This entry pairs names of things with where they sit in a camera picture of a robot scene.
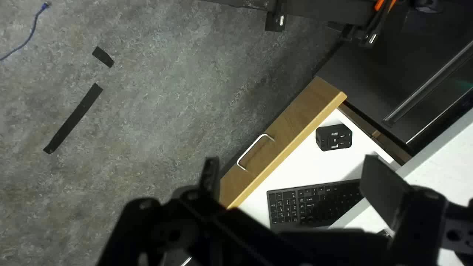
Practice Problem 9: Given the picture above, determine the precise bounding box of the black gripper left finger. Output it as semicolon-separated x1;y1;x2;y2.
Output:
97;155;297;266

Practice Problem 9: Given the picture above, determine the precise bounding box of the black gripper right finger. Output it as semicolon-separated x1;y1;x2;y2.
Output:
358;152;473;266

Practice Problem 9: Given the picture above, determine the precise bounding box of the black keyboard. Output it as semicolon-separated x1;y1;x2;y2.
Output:
266;178;366;234

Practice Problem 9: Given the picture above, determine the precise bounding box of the small black box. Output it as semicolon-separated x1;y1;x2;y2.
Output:
315;123;353;152

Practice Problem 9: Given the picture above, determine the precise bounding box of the long black tape strip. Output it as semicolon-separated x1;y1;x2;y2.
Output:
43;81;105;155

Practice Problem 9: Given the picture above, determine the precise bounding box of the stainless steel dishwasher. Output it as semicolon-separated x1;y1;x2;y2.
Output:
316;0;473;158

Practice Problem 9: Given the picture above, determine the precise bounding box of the short black tape piece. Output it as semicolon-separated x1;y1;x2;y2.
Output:
92;46;115;70

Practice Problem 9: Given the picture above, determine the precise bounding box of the orange and black clamp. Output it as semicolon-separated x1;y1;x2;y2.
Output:
344;0;402;49

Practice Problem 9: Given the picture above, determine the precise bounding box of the silver drawer handle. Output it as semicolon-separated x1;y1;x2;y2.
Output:
235;132;276;173

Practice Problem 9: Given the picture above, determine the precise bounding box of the dishwasher handle bar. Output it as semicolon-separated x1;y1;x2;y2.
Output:
383;37;473;124

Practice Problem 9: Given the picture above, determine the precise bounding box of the blue cable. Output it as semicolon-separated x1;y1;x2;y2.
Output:
0;0;53;64

